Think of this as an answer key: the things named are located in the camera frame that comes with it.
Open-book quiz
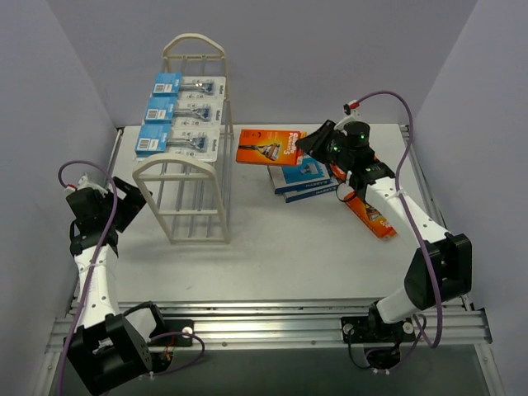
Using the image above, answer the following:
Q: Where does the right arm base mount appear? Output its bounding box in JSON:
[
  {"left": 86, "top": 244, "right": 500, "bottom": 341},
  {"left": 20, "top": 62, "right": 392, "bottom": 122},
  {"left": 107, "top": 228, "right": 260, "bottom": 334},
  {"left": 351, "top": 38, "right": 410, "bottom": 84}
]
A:
[{"left": 340, "top": 316, "right": 416, "bottom": 344}]

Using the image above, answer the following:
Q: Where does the blue harry's box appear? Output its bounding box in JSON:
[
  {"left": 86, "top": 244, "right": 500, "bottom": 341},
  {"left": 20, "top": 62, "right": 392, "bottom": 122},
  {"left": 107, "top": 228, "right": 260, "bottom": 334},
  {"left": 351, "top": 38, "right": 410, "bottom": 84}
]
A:
[
  {"left": 268, "top": 168, "right": 337, "bottom": 203},
  {"left": 269, "top": 162, "right": 328, "bottom": 184}
]

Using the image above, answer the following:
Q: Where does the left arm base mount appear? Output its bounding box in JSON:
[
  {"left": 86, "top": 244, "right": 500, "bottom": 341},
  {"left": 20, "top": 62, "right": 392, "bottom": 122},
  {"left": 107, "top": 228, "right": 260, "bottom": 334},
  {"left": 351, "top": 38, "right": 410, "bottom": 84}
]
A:
[{"left": 149, "top": 318, "right": 195, "bottom": 347}]

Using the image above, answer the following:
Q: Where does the lower blue Harry's box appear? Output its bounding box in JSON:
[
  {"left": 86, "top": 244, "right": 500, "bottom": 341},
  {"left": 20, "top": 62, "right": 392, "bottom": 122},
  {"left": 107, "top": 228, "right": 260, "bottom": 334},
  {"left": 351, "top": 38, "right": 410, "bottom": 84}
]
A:
[{"left": 268, "top": 168, "right": 337, "bottom": 203}]

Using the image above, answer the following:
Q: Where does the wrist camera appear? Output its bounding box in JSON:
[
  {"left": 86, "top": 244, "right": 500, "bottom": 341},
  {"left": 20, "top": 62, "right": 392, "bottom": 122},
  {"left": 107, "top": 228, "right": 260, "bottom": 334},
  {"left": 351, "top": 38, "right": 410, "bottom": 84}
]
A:
[
  {"left": 335, "top": 100, "right": 362, "bottom": 130},
  {"left": 64, "top": 172, "right": 107, "bottom": 196}
]

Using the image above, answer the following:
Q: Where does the cream metal-rod shelf rack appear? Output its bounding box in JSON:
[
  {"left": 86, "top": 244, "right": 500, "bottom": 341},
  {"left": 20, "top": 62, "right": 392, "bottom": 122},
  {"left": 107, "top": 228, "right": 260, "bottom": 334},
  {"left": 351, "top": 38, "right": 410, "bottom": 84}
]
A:
[{"left": 132, "top": 33, "right": 234, "bottom": 243}]

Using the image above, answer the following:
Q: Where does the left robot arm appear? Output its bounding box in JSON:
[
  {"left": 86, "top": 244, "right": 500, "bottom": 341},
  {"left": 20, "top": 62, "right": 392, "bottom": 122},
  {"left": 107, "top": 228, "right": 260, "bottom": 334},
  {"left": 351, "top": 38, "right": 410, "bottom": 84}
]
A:
[{"left": 64, "top": 176, "right": 167, "bottom": 395}]

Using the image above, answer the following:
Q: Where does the upper blue Harry's box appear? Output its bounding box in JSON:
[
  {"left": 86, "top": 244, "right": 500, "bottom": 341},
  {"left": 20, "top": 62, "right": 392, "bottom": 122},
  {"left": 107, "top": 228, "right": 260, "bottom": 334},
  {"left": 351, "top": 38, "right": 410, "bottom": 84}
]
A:
[{"left": 269, "top": 162, "right": 328, "bottom": 184}]

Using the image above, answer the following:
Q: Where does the aluminium rail frame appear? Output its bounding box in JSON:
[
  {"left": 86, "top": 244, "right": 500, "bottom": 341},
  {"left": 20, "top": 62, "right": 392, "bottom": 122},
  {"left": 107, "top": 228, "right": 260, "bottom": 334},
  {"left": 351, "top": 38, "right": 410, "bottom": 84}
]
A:
[{"left": 45, "top": 123, "right": 494, "bottom": 354}]

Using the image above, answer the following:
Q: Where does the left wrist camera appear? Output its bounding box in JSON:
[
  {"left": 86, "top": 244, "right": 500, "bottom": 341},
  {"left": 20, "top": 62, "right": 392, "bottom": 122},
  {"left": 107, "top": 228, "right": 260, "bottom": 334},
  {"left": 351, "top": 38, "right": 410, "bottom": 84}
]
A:
[{"left": 64, "top": 172, "right": 107, "bottom": 196}]

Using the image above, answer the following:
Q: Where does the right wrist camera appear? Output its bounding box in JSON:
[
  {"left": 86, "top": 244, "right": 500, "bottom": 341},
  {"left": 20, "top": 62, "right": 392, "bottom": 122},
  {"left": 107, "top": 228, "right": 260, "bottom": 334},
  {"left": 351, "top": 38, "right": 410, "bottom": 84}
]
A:
[{"left": 335, "top": 100, "right": 362, "bottom": 130}]

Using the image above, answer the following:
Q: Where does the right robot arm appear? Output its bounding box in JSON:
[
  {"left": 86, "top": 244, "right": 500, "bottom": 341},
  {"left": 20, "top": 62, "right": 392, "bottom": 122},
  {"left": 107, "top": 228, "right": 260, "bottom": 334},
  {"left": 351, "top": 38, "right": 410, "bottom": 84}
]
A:
[{"left": 295, "top": 120, "right": 473, "bottom": 341}]

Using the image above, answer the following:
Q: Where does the blue Gillette razor blister pack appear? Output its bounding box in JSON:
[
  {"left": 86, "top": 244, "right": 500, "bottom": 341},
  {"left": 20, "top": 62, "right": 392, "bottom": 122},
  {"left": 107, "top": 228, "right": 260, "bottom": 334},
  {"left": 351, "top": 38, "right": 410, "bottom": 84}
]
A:
[{"left": 150, "top": 73, "right": 226, "bottom": 101}]

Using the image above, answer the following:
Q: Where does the orange Gillette Fusion box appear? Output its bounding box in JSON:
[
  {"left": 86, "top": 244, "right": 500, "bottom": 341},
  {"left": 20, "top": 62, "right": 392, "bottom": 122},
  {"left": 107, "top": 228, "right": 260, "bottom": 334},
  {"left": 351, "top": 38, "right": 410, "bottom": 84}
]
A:
[{"left": 236, "top": 129, "right": 307, "bottom": 167}]

